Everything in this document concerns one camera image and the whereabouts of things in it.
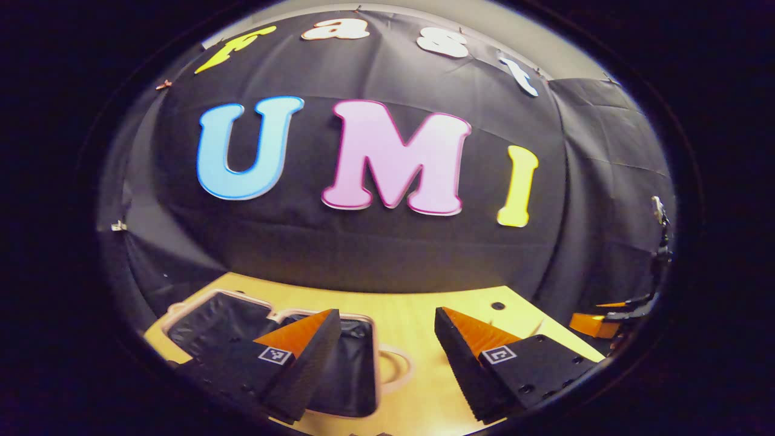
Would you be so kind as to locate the white cloth clip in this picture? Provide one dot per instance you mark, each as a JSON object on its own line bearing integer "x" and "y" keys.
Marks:
{"x": 118, "y": 226}

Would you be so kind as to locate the red cloth clip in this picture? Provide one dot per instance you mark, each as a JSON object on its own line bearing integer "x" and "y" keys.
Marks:
{"x": 163, "y": 84}

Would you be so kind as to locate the pink suitcase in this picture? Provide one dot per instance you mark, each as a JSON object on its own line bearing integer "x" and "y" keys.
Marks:
{"x": 206, "y": 321}

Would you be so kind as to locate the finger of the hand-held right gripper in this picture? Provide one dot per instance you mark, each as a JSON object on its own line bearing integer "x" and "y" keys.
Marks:
{"x": 593, "y": 325}
{"x": 636, "y": 299}

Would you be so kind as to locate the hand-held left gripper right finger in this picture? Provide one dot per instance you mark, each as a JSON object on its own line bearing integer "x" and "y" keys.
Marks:
{"x": 463, "y": 369}

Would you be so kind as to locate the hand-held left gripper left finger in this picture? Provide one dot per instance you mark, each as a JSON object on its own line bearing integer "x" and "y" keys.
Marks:
{"x": 309, "y": 369}

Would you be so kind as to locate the black backdrop cloth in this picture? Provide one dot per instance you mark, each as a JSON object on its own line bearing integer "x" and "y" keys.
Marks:
{"x": 363, "y": 248}

